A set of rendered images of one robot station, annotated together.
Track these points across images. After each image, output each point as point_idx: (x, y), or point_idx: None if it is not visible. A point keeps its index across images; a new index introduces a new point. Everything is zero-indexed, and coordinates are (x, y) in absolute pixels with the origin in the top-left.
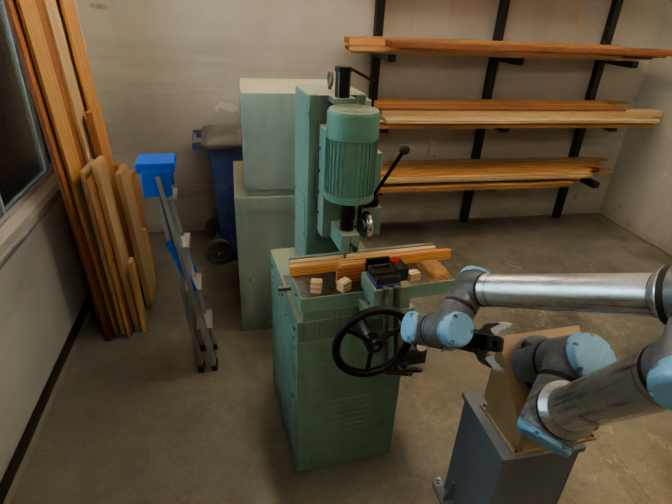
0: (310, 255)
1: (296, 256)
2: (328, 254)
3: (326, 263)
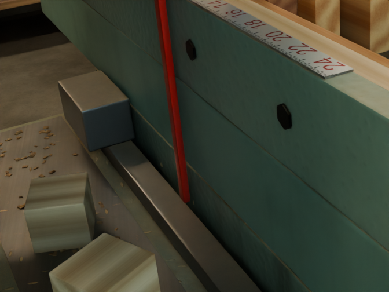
0: (298, 47)
1: (363, 95)
2: (234, 7)
3: (322, 28)
